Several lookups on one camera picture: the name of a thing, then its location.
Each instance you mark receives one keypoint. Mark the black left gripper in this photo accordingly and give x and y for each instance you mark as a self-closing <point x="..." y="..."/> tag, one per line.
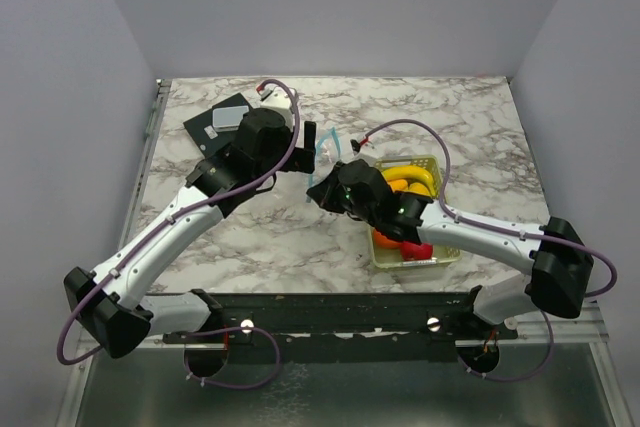
<point x="303" y="159"/>

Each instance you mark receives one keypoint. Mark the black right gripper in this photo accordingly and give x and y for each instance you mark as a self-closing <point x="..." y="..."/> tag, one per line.
<point x="324" y="192"/>

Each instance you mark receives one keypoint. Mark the clear zip top bag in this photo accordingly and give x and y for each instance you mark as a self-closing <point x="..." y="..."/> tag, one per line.
<point x="328" y="151"/>

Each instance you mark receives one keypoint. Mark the orange toy orange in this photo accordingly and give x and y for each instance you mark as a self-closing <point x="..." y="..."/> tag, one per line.
<point x="381" y="241"/>

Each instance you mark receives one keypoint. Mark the red toy apple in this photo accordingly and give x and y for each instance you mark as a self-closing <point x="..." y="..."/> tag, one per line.
<point x="416" y="252"/>

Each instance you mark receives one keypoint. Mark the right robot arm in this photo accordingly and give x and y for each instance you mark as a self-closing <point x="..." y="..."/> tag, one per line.
<point x="553" y="269"/>

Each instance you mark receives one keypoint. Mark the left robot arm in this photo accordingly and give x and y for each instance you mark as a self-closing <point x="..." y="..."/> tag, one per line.
<point x="112" y="301"/>

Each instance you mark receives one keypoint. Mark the orange yellow toy mango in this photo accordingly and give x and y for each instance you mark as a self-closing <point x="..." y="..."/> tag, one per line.
<point x="398" y="185"/>

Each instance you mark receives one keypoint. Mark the yellow toy banana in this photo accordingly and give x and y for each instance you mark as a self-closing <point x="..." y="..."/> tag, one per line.
<point x="413" y="173"/>

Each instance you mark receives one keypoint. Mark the pale green plastic basket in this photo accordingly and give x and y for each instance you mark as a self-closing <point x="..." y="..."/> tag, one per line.
<point x="391" y="259"/>

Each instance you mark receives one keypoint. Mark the small white device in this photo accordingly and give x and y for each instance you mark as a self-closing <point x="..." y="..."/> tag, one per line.
<point x="225" y="119"/>

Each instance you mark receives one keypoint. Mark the black flat box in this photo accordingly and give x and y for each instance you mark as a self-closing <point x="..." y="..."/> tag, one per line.
<point x="199" y="128"/>

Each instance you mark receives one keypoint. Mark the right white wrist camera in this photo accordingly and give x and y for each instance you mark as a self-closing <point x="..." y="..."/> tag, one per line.
<point x="361" y="146"/>

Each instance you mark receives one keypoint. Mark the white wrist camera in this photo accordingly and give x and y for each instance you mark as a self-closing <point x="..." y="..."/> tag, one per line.
<point x="276" y="99"/>
<point x="361" y="146"/>

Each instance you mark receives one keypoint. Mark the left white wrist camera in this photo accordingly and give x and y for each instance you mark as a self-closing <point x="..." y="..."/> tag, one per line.
<point x="276" y="99"/>

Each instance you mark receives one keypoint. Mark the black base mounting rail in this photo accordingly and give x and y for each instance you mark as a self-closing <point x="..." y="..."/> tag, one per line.
<point x="342" y="328"/>

